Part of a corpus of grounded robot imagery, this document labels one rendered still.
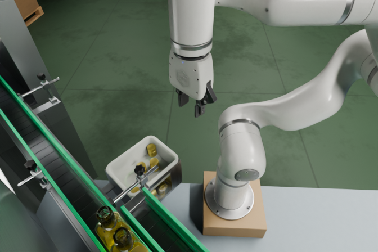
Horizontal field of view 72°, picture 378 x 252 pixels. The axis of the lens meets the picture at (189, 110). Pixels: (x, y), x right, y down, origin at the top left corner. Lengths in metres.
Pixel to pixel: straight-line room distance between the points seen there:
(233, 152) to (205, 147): 1.58
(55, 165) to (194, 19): 0.73
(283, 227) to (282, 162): 1.17
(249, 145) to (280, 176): 1.53
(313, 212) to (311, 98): 0.67
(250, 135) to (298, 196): 0.60
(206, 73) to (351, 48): 0.35
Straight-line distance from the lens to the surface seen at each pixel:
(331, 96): 0.68
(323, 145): 2.54
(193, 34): 0.48
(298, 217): 1.21
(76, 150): 1.81
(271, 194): 1.23
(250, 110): 0.75
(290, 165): 2.30
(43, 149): 1.08
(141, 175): 0.76
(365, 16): 0.56
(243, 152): 0.68
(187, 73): 0.54
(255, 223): 1.06
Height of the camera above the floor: 1.79
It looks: 44 degrees down
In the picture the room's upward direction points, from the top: 1 degrees counter-clockwise
